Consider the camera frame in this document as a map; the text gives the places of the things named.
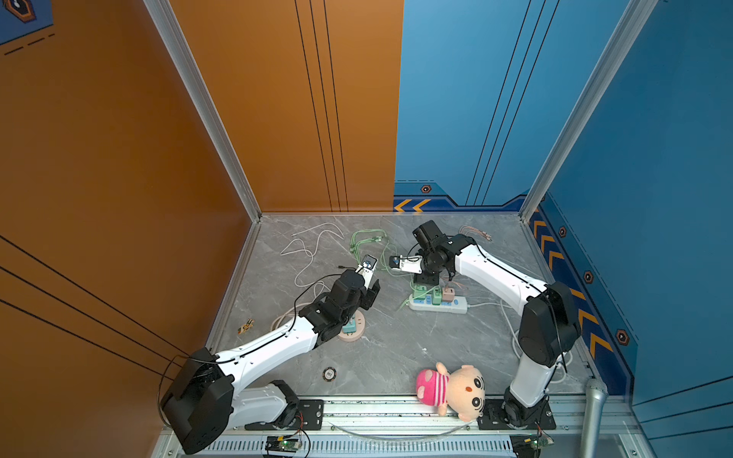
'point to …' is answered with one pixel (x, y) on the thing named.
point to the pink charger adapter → (449, 295)
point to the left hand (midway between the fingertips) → (369, 272)
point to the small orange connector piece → (249, 324)
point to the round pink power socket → (360, 323)
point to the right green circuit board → (529, 446)
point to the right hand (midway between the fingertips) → (420, 267)
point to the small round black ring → (329, 373)
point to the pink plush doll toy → (461, 392)
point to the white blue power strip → (458, 305)
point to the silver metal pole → (596, 394)
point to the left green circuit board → (285, 444)
